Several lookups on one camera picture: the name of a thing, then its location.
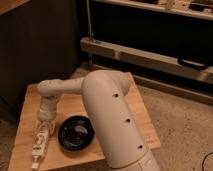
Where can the white plastic bottle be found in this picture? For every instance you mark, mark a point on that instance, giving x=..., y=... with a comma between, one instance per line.
x=40, y=146

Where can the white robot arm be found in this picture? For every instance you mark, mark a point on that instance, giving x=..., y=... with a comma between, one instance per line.
x=103, y=95

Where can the black ceramic bowl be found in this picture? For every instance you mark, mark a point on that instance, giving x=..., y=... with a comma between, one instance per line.
x=75, y=133

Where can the upper wooden shelf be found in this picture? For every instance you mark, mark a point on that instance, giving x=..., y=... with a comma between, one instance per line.
x=168, y=6

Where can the wooden table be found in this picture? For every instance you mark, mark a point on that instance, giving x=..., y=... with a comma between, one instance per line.
x=70, y=105

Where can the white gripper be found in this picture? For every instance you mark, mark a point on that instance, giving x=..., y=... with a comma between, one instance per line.
x=47, y=113

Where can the metal shelf rail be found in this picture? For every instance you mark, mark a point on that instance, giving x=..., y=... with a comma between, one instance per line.
x=145, y=59

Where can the vertical metal pole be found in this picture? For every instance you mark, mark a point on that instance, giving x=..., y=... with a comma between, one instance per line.
x=90, y=31

